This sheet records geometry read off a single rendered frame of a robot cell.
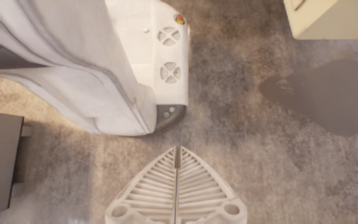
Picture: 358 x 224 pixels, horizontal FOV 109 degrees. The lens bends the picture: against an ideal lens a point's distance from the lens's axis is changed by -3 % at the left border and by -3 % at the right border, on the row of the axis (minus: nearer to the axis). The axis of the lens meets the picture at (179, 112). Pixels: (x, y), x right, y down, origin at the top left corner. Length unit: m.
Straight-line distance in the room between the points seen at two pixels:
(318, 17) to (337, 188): 1.07
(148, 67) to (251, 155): 0.75
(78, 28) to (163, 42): 0.43
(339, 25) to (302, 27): 0.06
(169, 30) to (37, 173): 1.13
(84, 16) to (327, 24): 0.40
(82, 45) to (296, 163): 1.10
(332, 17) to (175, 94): 0.50
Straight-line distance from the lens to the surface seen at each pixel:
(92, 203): 1.05
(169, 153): 0.17
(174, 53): 0.60
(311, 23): 0.37
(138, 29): 0.77
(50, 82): 0.43
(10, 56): 0.26
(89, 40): 0.24
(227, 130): 0.89
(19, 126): 1.24
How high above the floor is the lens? 0.84
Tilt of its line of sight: 79 degrees down
